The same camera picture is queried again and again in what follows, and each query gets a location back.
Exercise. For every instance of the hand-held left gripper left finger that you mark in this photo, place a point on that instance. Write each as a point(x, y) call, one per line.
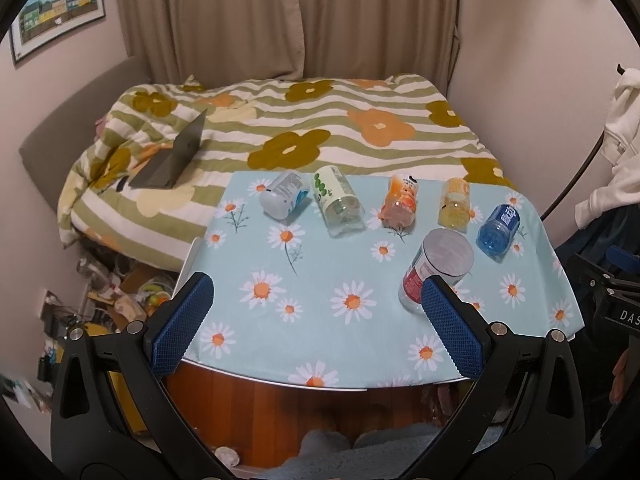
point(182, 325)

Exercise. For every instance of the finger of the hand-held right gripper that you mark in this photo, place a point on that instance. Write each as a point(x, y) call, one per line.
point(595, 271)

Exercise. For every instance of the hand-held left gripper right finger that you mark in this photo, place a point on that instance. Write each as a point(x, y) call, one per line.
point(452, 330)

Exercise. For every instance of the red label clear bottle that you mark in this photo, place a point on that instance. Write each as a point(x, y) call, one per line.
point(440, 260)

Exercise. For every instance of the white table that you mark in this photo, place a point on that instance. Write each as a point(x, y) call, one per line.
point(186, 265)

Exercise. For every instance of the pile of household clutter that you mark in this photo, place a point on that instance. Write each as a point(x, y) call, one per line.
point(125, 292)

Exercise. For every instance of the blue plastic bottle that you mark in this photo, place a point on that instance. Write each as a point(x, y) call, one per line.
point(499, 230)

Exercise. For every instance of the white hanging garment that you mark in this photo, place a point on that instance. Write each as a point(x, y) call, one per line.
point(625, 160)

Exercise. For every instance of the yellow plastic bottle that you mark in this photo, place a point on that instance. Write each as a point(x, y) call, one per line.
point(454, 205)

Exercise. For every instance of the orange plastic bottle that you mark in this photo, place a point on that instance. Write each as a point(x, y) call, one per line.
point(400, 202)

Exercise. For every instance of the small white container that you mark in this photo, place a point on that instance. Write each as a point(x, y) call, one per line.
point(227, 456)

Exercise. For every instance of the light blue daisy tablecloth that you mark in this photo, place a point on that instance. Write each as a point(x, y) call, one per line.
point(320, 265)

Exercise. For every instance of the person's fuzzy blue pants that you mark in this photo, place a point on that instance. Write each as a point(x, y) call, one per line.
point(350, 457)

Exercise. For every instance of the white bottle blue label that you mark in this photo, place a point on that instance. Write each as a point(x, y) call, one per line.
point(282, 194)

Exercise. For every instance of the grey laptop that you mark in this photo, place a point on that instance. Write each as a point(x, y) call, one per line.
point(170, 160)

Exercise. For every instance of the clear bottle green label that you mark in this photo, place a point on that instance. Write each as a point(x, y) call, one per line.
point(336, 202)

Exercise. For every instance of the grey bed headboard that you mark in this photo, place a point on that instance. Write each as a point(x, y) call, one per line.
point(65, 125)

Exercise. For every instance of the striped floral blanket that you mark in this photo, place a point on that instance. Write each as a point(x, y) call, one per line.
point(325, 110)

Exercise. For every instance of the beige curtain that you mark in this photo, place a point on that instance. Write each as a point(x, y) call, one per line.
point(210, 15)
point(380, 15)

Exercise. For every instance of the framed wall picture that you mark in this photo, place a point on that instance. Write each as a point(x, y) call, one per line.
point(57, 7)

